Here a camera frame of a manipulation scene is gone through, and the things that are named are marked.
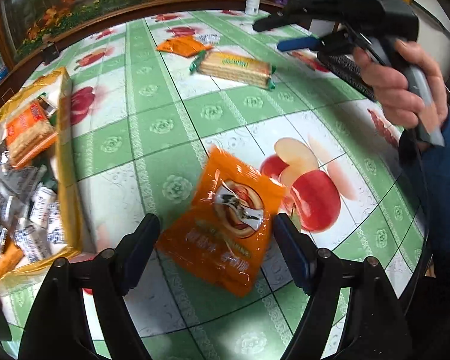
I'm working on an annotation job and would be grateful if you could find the yellow wafer biscuit pack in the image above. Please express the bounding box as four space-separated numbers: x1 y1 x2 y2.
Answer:
189 51 276 90

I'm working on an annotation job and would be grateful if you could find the blue white candy packet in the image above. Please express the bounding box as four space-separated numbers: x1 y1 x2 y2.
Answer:
29 185 57 228
14 224 52 263
194 33 221 45

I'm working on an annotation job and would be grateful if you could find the orange snack bag with logo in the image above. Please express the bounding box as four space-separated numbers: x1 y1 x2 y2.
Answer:
156 147 286 297

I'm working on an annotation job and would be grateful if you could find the silver foil snack bag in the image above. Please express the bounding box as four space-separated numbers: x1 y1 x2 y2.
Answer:
0 151 47 231

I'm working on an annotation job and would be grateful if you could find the orange cracker pack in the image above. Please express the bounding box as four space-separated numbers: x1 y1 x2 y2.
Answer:
5 99 57 169

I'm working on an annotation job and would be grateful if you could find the right forearm blue sleeve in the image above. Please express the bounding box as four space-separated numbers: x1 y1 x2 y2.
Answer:
423 112 450 254

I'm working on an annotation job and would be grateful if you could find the right hand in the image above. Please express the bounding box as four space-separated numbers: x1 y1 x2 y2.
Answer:
353 40 448 128

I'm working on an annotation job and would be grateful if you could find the green patterned tablecloth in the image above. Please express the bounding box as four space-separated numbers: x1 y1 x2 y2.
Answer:
0 9 427 360

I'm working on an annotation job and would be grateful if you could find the yellow cardboard tray box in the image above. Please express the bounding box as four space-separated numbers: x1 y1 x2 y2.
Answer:
0 67 88 293

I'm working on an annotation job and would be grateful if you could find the black small box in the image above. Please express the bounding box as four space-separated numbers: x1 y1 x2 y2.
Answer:
40 42 60 66

